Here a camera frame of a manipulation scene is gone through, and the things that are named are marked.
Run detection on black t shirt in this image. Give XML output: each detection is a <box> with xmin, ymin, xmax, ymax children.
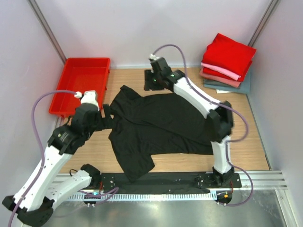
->
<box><xmin>108</xmin><ymin>85</ymin><xmax>213</xmax><ymax>182</ymax></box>

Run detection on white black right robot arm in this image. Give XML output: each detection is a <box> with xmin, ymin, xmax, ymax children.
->
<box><xmin>144</xmin><ymin>54</ymin><xmax>234</xmax><ymax>187</ymax></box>

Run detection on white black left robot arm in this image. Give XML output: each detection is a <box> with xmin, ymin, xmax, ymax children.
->
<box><xmin>2</xmin><ymin>90</ymin><xmax>102</xmax><ymax>227</ymax></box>

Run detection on red plastic bin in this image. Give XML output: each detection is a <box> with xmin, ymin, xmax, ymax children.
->
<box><xmin>49</xmin><ymin>57</ymin><xmax>110</xmax><ymax>118</ymax></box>

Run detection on red folded shirt lower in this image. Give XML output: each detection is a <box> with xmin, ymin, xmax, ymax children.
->
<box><xmin>202</xmin><ymin>67</ymin><xmax>237</xmax><ymax>81</ymax></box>

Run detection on red folded shirt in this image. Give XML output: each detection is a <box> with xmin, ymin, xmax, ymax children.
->
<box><xmin>201</xmin><ymin>33</ymin><xmax>256</xmax><ymax>82</ymax></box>
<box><xmin>202</xmin><ymin>67</ymin><xmax>237</xmax><ymax>81</ymax></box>

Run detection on white folded shirt bottom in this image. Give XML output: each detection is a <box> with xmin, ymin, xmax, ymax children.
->
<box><xmin>216</xmin><ymin>89</ymin><xmax>232</xmax><ymax>94</ymax></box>

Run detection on red folded shirt top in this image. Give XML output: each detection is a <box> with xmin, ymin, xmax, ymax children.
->
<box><xmin>201</xmin><ymin>33</ymin><xmax>256</xmax><ymax>82</ymax></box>

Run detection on pink folded shirt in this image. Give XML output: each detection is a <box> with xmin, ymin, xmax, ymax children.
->
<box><xmin>201</xmin><ymin>62</ymin><xmax>240</xmax><ymax>80</ymax></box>

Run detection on grey green folded shirt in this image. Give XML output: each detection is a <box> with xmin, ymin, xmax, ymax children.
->
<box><xmin>202</xmin><ymin>70</ymin><xmax>251</xmax><ymax>94</ymax></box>

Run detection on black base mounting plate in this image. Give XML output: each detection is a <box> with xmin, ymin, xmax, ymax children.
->
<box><xmin>88</xmin><ymin>172</ymin><xmax>242</xmax><ymax>194</ymax></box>

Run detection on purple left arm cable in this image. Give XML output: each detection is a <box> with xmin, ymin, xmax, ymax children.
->
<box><xmin>7</xmin><ymin>89</ymin><xmax>121</xmax><ymax>227</ymax></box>

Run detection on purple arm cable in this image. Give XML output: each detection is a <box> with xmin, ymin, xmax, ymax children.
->
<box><xmin>7</xmin><ymin>89</ymin><xmax>121</xmax><ymax>227</ymax></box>
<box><xmin>151</xmin><ymin>44</ymin><xmax>254</xmax><ymax>207</ymax></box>

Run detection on slotted aluminium rail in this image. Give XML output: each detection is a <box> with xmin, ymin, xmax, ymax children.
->
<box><xmin>65</xmin><ymin>191</ymin><xmax>217</xmax><ymax>202</ymax></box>

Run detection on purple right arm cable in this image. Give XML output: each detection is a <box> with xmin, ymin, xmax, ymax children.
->
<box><xmin>151</xmin><ymin>44</ymin><xmax>254</xmax><ymax>207</ymax></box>

